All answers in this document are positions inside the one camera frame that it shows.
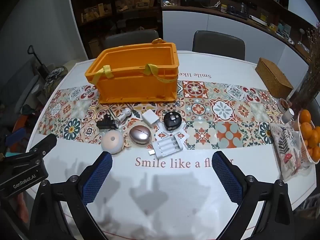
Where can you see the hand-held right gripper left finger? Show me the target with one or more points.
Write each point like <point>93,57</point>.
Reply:
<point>98,177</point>

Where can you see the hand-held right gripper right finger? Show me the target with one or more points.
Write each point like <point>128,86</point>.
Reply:
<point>228,180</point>

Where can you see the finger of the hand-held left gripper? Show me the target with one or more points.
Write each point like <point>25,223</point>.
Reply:
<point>45,143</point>
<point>15,133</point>

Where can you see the pink round night light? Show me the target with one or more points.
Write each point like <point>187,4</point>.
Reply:
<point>112,142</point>

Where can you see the small black flashlight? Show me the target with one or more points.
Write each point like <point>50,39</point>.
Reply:
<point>107,124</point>

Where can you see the clear plastic packet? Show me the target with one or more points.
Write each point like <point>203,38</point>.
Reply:
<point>165,146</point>

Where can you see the orange plastic crate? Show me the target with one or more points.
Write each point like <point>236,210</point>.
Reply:
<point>135,87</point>

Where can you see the camouflage bag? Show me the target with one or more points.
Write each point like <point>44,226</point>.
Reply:
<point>53,80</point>

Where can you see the patterned tile-print table runner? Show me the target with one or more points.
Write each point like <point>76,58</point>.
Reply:
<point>225,110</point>

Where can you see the white cube charger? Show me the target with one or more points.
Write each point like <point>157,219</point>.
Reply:
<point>150,117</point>

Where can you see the white fruit basket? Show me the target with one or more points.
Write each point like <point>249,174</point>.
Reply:
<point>306,158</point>

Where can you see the black round gadget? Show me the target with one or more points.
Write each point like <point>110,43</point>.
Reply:
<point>173,121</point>

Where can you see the white cup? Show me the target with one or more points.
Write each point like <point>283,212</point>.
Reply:
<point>288,116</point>

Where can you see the small cup with brown contents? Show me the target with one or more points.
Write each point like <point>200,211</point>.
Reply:
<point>283,103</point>

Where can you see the pile of oranges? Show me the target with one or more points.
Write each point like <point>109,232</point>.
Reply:
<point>310,130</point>

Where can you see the cardboard box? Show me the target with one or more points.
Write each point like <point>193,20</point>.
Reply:
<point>95,47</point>

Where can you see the brown wicker box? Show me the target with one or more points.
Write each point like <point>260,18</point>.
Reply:
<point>272,80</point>

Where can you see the grey upholstered chair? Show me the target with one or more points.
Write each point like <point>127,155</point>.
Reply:
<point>130,38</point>
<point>217,43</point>

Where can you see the dark wooden shelf unit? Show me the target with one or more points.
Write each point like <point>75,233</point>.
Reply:
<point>115,10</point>

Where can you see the white cabinet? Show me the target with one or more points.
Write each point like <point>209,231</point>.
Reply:
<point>225,22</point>

